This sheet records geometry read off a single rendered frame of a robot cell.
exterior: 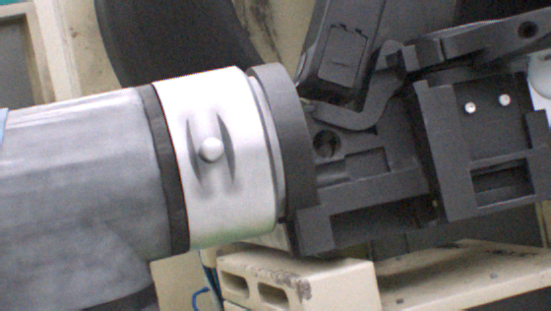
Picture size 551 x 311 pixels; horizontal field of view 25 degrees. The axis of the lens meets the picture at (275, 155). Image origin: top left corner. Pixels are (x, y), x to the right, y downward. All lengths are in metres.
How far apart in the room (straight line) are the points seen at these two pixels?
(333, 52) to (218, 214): 0.09
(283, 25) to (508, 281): 0.51
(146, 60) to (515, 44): 0.82
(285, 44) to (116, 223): 1.22
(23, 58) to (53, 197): 1.42
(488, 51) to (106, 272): 0.18
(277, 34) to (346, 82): 1.18
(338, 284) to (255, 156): 0.84
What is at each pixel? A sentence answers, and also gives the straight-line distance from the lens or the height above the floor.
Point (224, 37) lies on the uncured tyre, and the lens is 1.26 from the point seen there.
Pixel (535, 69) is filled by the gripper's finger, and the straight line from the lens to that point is 0.54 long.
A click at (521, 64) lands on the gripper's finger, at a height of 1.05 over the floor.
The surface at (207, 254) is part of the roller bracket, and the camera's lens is 1.65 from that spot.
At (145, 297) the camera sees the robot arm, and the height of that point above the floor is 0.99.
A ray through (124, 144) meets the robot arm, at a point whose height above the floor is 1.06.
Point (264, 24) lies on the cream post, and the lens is 1.70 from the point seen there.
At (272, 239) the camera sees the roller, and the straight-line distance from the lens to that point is 1.46.
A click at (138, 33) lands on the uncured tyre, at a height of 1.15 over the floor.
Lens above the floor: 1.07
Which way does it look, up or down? 3 degrees down
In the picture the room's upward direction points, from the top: 12 degrees counter-clockwise
